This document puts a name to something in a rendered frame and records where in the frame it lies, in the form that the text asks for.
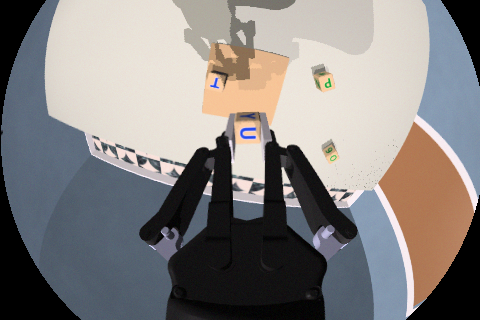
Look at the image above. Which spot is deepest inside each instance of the wooden letter block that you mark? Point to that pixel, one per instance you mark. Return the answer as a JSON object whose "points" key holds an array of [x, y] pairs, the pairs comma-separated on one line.
{"points": [[216, 81], [331, 154], [247, 127], [324, 81]]}

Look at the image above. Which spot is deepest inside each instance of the peach flat mat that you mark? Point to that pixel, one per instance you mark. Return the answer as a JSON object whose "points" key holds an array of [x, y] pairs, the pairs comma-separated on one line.
{"points": [[254, 83]]}

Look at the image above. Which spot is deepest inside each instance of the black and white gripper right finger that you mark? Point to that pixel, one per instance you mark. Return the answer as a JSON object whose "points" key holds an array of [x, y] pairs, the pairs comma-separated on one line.
{"points": [[332, 230]]}

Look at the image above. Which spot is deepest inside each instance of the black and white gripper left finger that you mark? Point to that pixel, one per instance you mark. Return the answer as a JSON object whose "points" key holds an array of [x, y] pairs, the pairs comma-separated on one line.
{"points": [[180, 205]]}

